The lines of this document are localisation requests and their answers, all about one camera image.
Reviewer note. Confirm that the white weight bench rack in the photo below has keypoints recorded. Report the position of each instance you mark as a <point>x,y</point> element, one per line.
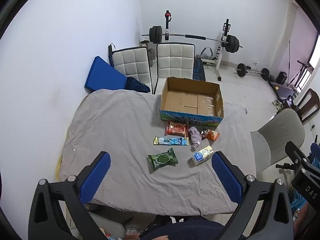
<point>214,61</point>

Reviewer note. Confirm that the white padded chair left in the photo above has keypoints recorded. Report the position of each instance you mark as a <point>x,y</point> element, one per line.
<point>132,62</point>

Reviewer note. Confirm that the brown wooden chair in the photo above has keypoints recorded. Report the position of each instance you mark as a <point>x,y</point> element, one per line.
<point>313,102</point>

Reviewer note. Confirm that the grey office chair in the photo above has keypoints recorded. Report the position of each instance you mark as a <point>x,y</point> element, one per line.
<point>269,141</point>

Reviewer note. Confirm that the blue foam mat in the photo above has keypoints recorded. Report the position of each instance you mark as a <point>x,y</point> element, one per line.
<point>103,76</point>

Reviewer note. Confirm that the orange snack packet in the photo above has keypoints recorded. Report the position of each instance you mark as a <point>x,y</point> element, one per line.
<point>210,134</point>

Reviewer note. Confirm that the white padded chair right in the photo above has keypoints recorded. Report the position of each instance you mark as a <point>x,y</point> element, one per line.
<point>174,59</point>

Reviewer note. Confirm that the grey table cloth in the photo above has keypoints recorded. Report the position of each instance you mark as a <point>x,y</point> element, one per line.
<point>124,123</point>

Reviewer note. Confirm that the pink fluffy cloth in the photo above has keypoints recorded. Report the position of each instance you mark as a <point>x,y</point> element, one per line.
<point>195,137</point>

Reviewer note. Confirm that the blue Nestle milk sachet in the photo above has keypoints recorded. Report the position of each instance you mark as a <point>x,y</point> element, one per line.
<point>177,141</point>

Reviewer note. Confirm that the purple treadmill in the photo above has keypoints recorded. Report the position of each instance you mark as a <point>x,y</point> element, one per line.
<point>282,92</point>

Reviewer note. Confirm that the barbell on rack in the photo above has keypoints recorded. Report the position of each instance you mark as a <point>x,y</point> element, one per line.
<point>231,44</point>

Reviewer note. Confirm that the white padded chair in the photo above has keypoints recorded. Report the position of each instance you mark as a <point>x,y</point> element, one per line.
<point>132,62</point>
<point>174,59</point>

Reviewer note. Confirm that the floor barbell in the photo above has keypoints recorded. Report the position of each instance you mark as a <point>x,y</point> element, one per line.
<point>242,70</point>

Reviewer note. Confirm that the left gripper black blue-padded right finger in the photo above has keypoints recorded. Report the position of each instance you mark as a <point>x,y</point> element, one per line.
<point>275,218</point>

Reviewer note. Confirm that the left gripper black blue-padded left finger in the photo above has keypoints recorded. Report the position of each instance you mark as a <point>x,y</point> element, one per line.
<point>46,220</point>

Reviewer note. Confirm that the dark blue garment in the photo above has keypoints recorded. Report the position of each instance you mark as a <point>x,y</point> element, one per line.
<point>134,84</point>

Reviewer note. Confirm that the green snack packet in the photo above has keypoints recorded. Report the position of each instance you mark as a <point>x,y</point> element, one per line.
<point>157,161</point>

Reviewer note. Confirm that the open cardboard box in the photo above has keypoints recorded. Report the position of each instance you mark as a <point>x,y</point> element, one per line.
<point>193,102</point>

